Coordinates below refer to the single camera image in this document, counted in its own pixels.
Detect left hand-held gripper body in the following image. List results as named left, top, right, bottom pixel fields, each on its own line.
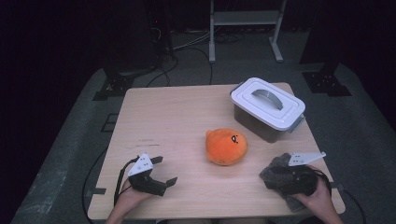
left=127, top=152, right=167, bottom=197

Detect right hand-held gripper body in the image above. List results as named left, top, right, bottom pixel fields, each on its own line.
left=275, top=151, right=327, bottom=197

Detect grey cloth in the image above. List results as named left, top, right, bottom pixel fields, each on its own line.
left=259, top=152, right=312, bottom=214

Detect orange plush toy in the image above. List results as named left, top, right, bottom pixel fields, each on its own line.
left=205, top=128, right=249, bottom=166

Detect white lid with grey handle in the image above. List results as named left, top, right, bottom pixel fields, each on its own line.
left=230, top=77, right=306, bottom=133

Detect clear brown storage box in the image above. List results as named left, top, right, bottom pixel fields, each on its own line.
left=232, top=81, right=306, bottom=144

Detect person's right hand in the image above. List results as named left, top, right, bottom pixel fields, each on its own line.
left=292, top=165, right=335, bottom=216

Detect person's left hand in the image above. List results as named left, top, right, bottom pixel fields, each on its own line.
left=115, top=179, right=153, bottom=216

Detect black tape square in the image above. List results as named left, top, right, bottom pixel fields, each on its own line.
left=101, top=113, right=120, bottom=133

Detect black stand base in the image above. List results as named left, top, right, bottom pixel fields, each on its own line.
left=302, top=60, right=353, bottom=97
left=92, top=73, right=138, bottom=102

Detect white metal stand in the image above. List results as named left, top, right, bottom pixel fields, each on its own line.
left=208, top=0, right=288, bottom=64

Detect left hand-held gripper cable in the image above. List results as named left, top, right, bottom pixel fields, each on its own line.
left=113, top=156, right=139, bottom=206

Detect hand-held gripper cable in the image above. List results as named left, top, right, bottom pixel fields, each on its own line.
left=311, top=166, right=368, bottom=224
left=113, top=156, right=139, bottom=206

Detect right hand-held gripper cable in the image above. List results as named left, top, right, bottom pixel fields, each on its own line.
left=311, top=166, right=368, bottom=224

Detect long black cable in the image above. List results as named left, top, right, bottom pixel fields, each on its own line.
left=81, top=148, right=108, bottom=224

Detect black floor cable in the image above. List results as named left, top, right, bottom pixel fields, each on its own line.
left=146, top=55, right=180, bottom=88
left=183, top=46, right=214, bottom=86

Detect white floor cables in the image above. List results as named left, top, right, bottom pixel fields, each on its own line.
left=172, top=30, right=212, bottom=51

